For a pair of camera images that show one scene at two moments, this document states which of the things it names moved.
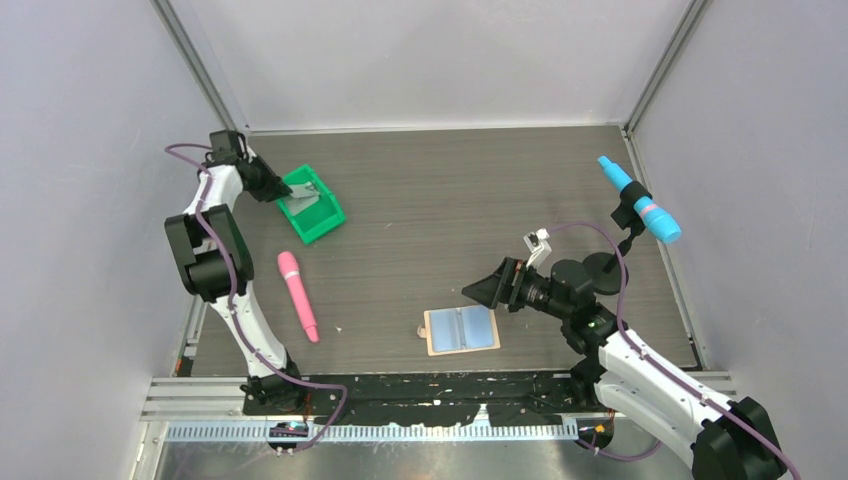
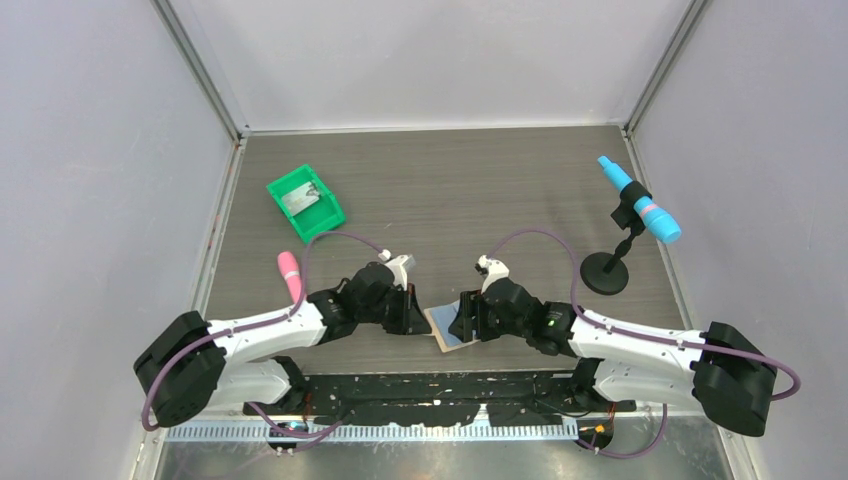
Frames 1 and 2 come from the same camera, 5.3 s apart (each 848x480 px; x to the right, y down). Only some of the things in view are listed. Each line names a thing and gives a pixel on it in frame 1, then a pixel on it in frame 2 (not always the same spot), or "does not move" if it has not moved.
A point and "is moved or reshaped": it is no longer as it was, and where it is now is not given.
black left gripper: [274, 188] to [410, 318]
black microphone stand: [605, 268] does not move
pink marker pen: [289, 266] does not move
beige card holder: [460, 329] is moved or reshaped
